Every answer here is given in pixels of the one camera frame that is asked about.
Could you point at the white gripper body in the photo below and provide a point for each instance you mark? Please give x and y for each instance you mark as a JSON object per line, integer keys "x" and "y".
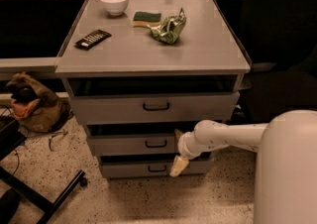
{"x": 184, "y": 146}

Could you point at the grey drawer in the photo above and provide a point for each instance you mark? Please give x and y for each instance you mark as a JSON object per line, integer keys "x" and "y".
{"x": 124, "y": 109}
{"x": 123, "y": 145}
{"x": 149, "y": 165}

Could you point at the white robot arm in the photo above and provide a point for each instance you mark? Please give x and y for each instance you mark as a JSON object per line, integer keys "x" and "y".
{"x": 286, "y": 165}

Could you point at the grey bottom drawer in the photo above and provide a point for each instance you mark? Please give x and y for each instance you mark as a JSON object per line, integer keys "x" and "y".
{"x": 149, "y": 165}

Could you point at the grey drawer cabinet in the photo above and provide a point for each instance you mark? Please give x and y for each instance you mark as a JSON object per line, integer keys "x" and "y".
{"x": 205, "y": 59}

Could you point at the grey top drawer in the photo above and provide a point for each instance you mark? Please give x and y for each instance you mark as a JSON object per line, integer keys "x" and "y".
{"x": 124, "y": 109}

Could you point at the crumpled green chip bag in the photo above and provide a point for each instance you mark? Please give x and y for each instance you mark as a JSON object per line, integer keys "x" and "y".
{"x": 170, "y": 29}

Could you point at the green yellow sponge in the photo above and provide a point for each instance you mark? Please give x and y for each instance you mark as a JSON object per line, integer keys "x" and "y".
{"x": 146, "y": 19}

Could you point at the black remote control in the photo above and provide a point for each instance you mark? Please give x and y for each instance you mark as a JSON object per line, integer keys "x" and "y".
{"x": 92, "y": 39}

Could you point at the brown backpack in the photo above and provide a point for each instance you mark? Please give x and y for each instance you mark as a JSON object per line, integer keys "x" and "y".
{"x": 35, "y": 106}

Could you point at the white bowl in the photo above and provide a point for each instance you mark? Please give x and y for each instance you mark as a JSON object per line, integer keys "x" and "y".
{"x": 115, "y": 7}

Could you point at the black office chair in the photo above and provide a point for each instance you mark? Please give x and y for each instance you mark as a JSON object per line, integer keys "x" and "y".
{"x": 280, "y": 37}

